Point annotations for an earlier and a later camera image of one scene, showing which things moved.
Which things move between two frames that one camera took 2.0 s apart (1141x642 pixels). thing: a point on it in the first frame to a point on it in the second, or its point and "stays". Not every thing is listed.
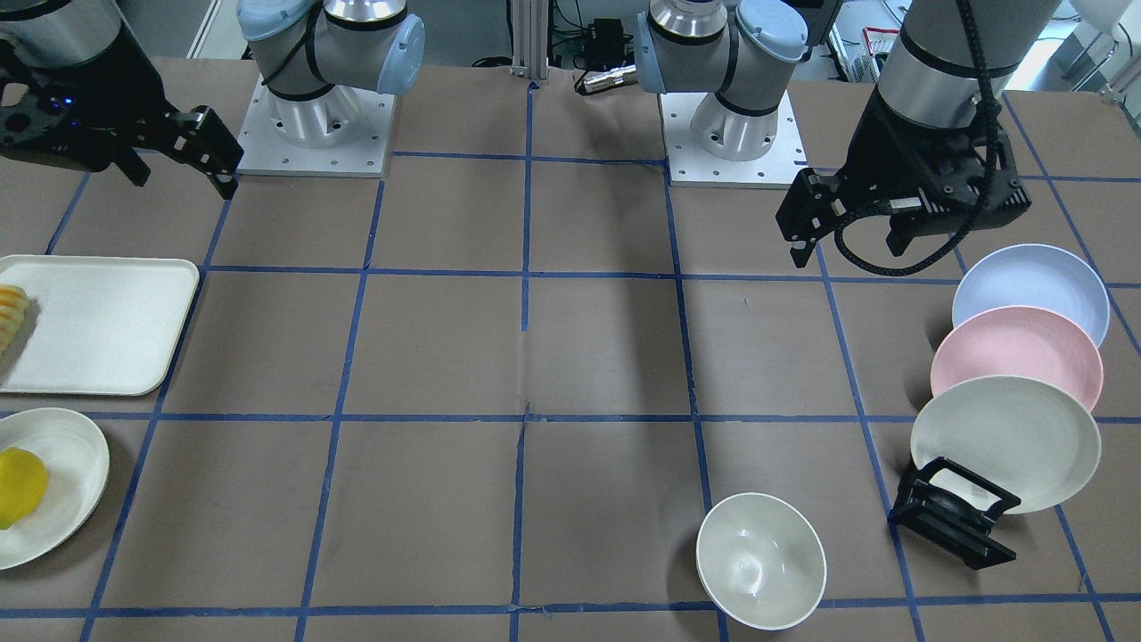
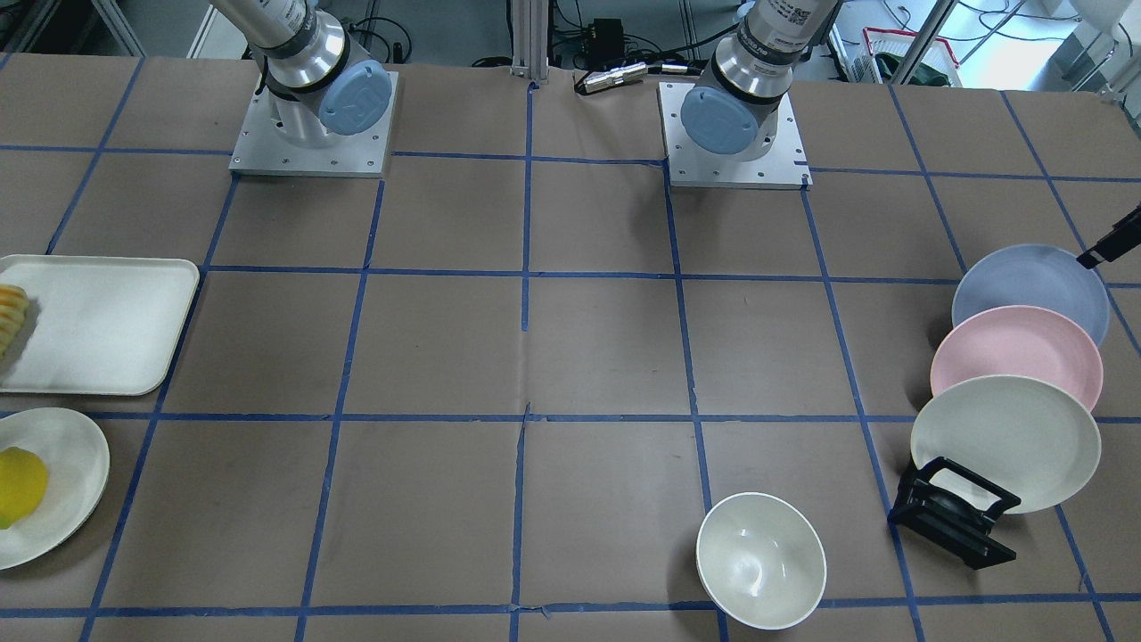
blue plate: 1035,275 stays
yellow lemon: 23,484 stays
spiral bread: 13,305 stays
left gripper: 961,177 to 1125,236
